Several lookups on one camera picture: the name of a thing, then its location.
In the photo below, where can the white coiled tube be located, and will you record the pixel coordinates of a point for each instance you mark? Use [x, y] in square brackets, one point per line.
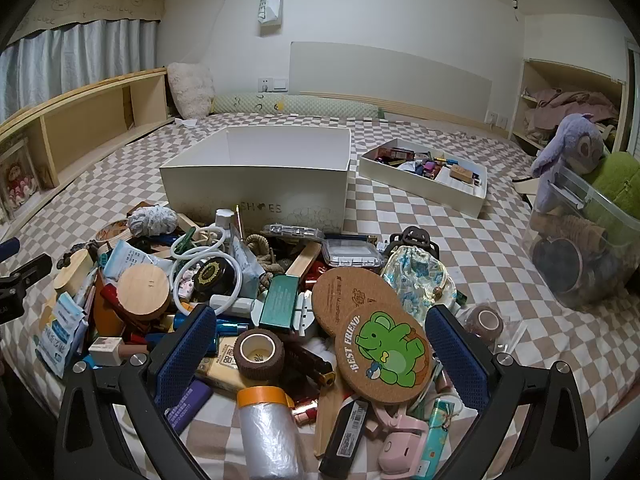
[174, 255]

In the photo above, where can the dotted wooden block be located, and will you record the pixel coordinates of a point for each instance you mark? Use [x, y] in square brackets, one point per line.
[461, 173]

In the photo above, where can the cream card box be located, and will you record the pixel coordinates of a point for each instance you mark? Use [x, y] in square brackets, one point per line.
[222, 370]

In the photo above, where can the white crumpled paper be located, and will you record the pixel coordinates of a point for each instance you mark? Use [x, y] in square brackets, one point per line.
[185, 122]

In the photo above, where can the shallow white tray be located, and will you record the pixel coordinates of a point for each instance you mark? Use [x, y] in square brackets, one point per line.
[420, 187]

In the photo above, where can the teal box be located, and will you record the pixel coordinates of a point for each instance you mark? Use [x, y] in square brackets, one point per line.
[279, 305]

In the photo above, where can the wrapped brown tape roll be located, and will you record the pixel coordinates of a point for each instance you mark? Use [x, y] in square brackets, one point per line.
[485, 332]

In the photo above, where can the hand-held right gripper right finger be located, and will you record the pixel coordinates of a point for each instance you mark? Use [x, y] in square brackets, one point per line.
[457, 355]

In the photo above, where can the black hair claw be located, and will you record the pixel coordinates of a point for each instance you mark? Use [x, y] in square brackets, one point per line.
[412, 237]

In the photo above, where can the brown flat box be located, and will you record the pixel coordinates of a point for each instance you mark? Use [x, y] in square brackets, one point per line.
[107, 310]

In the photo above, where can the brown pencil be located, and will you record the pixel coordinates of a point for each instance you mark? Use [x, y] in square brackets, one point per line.
[239, 225]

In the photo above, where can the brown tape roll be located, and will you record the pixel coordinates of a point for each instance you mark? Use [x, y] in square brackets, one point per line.
[260, 372]
[485, 332]

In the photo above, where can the black labelled stick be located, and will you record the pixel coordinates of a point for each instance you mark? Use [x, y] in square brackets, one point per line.
[345, 437]

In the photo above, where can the green cushion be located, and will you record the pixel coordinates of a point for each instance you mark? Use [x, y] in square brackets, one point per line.
[620, 180]

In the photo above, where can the brown woven basket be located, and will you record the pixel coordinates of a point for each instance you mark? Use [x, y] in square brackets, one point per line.
[582, 232]

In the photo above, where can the masking film roll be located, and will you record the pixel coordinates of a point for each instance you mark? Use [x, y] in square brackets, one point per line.
[270, 435]

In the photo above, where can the pile of assorted lighters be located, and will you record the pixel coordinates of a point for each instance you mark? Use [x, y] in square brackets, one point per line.
[425, 167]

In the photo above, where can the framed picture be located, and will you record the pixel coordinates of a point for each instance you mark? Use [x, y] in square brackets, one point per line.
[20, 180]

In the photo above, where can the clear plastic case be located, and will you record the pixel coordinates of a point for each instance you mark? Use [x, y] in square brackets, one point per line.
[350, 252]
[292, 232]

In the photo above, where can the fluffy white pillow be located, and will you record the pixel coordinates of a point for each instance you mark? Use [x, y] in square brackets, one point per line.
[190, 90]

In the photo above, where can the wooden bedside shelf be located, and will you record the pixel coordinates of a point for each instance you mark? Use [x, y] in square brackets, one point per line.
[85, 115]

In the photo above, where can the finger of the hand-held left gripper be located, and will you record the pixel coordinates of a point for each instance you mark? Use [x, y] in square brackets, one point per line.
[9, 249]
[25, 275]

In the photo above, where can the black gold lighter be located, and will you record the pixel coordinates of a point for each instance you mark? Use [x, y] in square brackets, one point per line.
[312, 362]

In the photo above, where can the white cardboard box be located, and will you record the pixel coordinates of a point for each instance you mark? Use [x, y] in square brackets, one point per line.
[250, 185]

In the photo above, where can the small wall socket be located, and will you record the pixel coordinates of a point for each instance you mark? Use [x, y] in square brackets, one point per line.
[497, 120]

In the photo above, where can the green patterned lighter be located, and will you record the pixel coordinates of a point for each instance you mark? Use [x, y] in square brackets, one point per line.
[434, 422]

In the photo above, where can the pink mini device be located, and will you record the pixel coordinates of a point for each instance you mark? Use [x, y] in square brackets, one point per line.
[400, 452]

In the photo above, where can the green bolster pillow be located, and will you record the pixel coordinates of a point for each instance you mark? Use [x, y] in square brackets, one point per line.
[310, 105]

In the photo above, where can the plain cork coaster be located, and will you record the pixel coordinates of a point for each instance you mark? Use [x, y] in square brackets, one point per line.
[345, 292]

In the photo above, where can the wooden wardrobe shelf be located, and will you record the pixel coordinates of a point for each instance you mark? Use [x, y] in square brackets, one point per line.
[575, 67]

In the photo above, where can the red box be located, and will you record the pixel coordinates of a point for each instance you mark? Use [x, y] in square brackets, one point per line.
[400, 152]

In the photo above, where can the white headboard panel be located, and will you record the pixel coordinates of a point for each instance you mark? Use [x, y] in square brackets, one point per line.
[390, 80]

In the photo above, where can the wide wall socket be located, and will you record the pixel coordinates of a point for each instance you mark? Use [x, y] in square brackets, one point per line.
[272, 85]

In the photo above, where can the white stamp block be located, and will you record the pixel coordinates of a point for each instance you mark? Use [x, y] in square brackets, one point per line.
[102, 347]

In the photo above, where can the green clip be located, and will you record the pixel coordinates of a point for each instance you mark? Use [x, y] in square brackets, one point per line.
[186, 241]

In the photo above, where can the light wooden block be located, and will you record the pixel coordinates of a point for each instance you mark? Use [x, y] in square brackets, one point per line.
[72, 272]

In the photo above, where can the pale blue curtain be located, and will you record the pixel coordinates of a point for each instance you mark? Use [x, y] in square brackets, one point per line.
[75, 55]

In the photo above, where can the checkered bedsheet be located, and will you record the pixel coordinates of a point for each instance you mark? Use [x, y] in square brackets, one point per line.
[450, 250]

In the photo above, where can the beige printed valance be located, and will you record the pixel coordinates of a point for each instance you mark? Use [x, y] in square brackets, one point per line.
[90, 5]

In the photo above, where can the blue white tissue pack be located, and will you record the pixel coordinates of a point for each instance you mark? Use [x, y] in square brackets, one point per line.
[57, 340]

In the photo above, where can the grey fluffy scrunchie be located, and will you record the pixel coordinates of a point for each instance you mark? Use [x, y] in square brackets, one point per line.
[150, 220]

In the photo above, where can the frog print cork coaster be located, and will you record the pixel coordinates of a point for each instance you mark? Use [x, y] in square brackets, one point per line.
[385, 355]

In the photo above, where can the pile of clothes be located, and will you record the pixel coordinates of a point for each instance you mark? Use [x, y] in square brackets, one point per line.
[565, 110]

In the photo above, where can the round wooden lid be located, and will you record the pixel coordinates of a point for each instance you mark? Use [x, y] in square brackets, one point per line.
[145, 285]

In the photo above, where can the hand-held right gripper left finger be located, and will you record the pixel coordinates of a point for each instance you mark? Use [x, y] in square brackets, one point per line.
[185, 360]

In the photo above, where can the clear plastic bin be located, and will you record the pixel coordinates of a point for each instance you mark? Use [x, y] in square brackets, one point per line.
[615, 270]

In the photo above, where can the purple plush toy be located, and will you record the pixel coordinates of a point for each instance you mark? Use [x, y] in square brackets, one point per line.
[565, 145]

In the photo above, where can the blue lighter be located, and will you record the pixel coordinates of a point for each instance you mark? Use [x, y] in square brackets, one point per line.
[232, 329]

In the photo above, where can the black round compact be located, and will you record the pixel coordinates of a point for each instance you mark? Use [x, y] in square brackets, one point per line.
[212, 277]

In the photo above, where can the wooden stick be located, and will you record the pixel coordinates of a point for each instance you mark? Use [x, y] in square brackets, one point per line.
[302, 261]

